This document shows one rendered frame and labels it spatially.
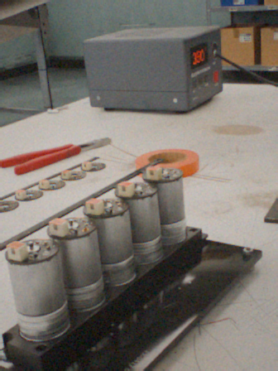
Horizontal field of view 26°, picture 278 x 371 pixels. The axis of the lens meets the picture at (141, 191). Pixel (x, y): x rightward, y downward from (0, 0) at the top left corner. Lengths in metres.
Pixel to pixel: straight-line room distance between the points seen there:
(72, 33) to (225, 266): 6.02
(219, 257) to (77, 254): 0.11
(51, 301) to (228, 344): 0.09
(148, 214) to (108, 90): 0.48
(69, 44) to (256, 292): 6.09
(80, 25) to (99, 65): 5.46
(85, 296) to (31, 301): 0.03
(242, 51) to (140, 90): 4.07
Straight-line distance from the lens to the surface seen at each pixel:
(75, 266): 0.30
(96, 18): 6.12
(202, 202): 0.48
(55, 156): 0.62
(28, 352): 0.29
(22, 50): 6.36
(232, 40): 4.86
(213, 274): 0.35
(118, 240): 0.32
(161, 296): 0.33
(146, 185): 0.35
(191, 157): 0.56
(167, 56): 0.75
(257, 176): 0.53
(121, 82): 0.79
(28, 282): 0.28
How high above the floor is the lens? 0.93
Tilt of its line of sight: 21 degrees down
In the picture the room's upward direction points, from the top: 5 degrees counter-clockwise
